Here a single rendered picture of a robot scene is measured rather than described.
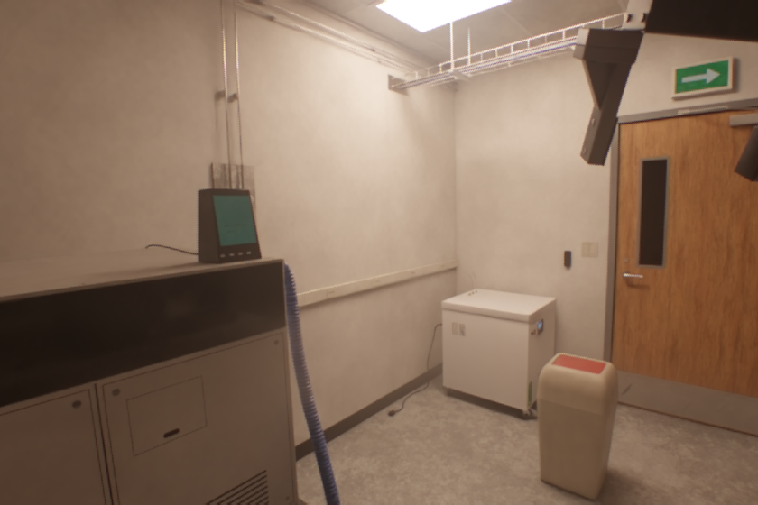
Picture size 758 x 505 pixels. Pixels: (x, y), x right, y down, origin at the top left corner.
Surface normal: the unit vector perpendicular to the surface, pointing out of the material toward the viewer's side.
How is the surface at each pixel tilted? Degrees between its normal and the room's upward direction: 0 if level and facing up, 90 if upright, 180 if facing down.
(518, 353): 90
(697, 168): 90
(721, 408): 90
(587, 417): 93
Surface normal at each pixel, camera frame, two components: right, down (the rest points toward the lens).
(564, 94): -0.66, 0.10
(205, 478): 0.76, 0.05
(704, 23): -0.18, 0.50
